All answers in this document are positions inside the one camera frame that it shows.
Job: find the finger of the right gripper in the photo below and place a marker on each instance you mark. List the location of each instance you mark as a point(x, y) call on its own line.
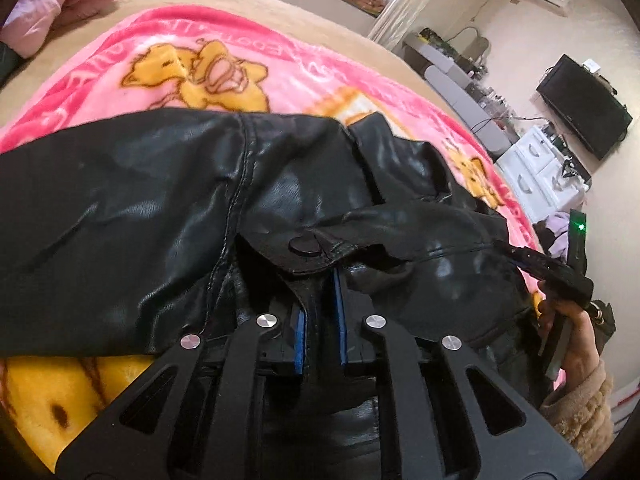
point(523, 257)

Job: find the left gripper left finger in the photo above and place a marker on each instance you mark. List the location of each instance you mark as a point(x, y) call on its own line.
point(197, 412)

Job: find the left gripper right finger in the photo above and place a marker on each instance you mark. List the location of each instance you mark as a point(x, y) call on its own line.
point(442, 413)

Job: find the black leather jacket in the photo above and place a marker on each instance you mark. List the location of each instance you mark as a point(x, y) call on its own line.
point(250, 239)

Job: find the person's right hand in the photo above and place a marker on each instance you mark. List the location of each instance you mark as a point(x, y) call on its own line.
point(581, 357)

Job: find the lilac garment on chair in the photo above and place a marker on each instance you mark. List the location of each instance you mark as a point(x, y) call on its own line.
point(557, 224)

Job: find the beige fuzzy sleeve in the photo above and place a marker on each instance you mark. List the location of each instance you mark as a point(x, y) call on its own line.
point(583, 416)

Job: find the white drawer cabinet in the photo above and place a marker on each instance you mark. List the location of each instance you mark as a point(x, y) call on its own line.
point(542, 179)

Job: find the grey white side desk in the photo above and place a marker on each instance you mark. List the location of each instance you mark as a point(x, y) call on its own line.
point(485, 118)

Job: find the cream window curtain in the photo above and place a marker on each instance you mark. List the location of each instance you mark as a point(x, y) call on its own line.
point(395, 21)

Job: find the pink cartoon fleece blanket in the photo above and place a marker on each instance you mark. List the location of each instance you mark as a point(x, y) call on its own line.
point(210, 60)

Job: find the black wall television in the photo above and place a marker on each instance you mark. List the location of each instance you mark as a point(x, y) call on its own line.
point(589, 109)

